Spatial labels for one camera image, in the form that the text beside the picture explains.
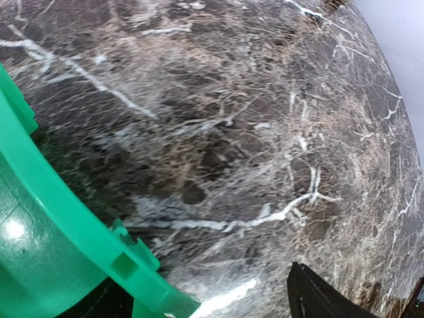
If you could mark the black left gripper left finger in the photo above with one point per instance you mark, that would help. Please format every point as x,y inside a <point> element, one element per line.
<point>107,300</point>

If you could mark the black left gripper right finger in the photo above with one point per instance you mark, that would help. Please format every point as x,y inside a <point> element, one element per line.
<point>311,296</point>

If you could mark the green plastic three-compartment bin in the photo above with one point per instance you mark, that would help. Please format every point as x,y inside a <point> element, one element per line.
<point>54,250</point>

